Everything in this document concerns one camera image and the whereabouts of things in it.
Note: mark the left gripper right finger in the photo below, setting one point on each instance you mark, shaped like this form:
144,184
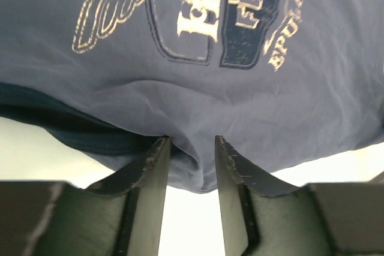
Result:
264,215

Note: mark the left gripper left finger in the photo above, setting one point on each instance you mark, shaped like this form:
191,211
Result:
118,215

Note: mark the blue graphic tank top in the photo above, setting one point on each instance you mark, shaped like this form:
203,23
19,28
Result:
284,81

